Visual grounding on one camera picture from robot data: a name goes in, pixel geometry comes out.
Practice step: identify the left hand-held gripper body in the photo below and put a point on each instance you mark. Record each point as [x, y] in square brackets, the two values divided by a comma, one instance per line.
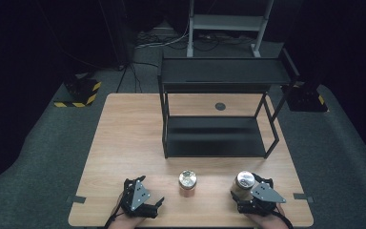
[139, 195]

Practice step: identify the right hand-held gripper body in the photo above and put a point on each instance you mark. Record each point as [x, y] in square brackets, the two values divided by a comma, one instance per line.
[267, 194]

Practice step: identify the beige-filled glass jar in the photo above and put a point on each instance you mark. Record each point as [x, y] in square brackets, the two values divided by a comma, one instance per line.
[244, 184]

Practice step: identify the orange-filled glass jar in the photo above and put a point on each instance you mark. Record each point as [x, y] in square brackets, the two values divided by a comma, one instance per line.
[187, 183]

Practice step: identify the black metal shelf rack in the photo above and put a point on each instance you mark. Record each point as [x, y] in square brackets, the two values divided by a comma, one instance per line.
[216, 71]

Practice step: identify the person's right hand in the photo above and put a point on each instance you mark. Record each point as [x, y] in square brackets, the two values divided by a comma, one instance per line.
[267, 221]

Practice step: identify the person's left hand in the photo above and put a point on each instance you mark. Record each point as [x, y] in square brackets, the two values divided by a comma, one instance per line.
[124, 220]

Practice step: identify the grey tape strip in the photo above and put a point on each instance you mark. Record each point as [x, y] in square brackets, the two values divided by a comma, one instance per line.
[302, 197]
[76, 199]

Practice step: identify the round black table grommet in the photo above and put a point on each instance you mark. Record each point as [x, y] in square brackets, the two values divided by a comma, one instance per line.
[220, 106]

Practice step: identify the black yellow striped stand base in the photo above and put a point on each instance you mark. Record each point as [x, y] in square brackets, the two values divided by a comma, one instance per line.
[306, 98]
[82, 92]

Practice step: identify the black tripod legs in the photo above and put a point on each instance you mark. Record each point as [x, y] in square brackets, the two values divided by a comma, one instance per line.
[128, 74]

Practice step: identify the grey metal stand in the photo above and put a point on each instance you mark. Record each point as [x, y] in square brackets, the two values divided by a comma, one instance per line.
[227, 22]

